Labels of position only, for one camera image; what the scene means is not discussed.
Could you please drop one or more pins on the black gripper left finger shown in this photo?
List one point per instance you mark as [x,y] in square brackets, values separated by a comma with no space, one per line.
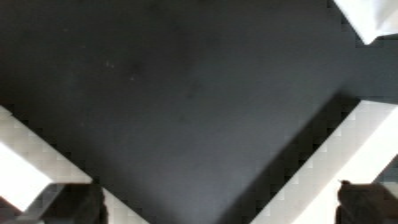
[69,204]

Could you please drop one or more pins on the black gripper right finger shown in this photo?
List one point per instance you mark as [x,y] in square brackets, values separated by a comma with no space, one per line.
[367,203]

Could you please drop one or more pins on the white drawer cabinet frame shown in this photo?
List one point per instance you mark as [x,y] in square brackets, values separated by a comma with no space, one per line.
[371,16]

